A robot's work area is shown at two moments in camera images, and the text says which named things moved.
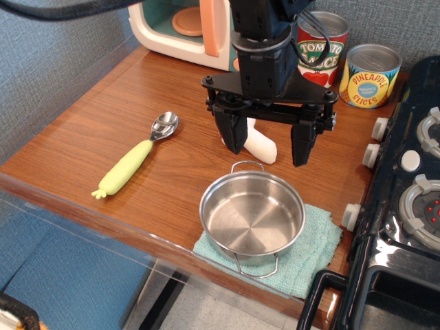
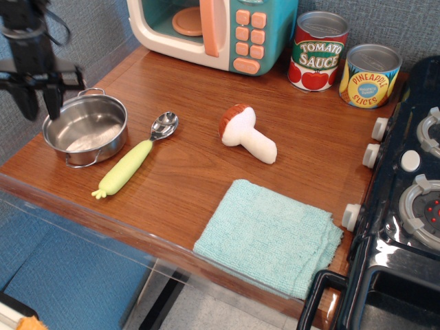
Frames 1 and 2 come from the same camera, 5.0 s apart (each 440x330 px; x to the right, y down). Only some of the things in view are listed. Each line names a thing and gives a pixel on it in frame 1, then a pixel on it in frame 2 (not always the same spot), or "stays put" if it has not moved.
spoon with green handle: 163,124 stays put
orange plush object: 31,324 stays put
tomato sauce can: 313,45 stays put
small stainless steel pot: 252,214 -> 91,128
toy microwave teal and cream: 195,33 stays put
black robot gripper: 268,86 -> 34,67
